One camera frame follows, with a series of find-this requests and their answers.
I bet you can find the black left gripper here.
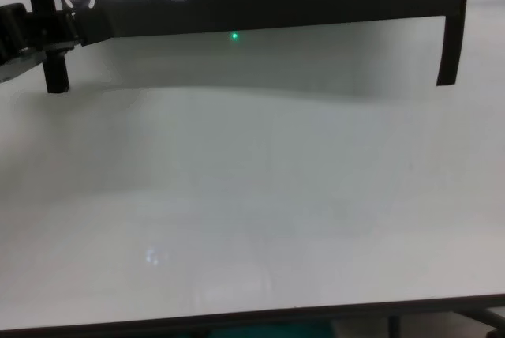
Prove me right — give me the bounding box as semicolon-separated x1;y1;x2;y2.
0;3;118;83

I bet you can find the black tape frame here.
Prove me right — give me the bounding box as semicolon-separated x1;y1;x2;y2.
27;0;470;95

